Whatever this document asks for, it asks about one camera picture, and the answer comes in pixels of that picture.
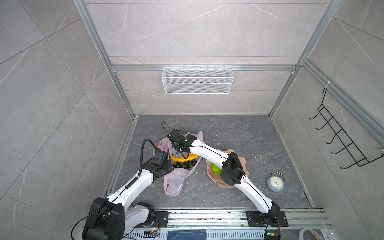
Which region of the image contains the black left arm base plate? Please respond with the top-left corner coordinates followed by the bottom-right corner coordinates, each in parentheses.
top-left (142, 211), bottom-right (169, 228)

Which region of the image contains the black wire hook rack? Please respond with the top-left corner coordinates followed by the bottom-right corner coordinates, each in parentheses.
top-left (309, 88), bottom-right (384, 170)

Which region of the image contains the white tape roll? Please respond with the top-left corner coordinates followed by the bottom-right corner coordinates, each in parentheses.
top-left (298, 228), bottom-right (322, 240)

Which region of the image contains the black fake grape bunch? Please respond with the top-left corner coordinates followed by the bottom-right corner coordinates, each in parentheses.
top-left (174, 160), bottom-right (197, 170)

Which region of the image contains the blue label plate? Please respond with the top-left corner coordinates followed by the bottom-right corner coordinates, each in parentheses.
top-left (167, 230), bottom-right (207, 240)

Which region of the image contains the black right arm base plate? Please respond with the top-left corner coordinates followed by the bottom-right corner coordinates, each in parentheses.
top-left (246, 211), bottom-right (289, 227)

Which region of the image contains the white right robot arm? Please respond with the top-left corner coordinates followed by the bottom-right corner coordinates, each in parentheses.
top-left (167, 129), bottom-right (281, 224)

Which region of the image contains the green fake fruit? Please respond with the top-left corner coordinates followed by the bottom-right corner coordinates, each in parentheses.
top-left (211, 164), bottom-right (222, 175)

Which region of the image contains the white wire mesh basket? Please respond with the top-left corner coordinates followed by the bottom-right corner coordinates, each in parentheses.
top-left (162, 67), bottom-right (234, 95)

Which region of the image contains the pink scalloped plate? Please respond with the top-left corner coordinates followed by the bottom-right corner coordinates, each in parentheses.
top-left (207, 149), bottom-right (249, 190)

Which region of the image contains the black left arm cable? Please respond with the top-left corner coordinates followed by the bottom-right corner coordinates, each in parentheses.
top-left (137, 138), bottom-right (157, 178)

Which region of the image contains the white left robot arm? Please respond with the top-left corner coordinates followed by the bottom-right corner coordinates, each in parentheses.
top-left (82, 149), bottom-right (174, 240)

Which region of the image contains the pink plastic bag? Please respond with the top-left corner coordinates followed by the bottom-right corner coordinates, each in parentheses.
top-left (157, 138), bottom-right (202, 197)

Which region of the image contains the yellow fake banana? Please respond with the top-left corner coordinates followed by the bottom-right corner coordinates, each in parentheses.
top-left (171, 154), bottom-right (199, 163)

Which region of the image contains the grey alarm clock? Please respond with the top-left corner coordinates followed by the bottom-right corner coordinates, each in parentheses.
top-left (266, 171), bottom-right (286, 193)

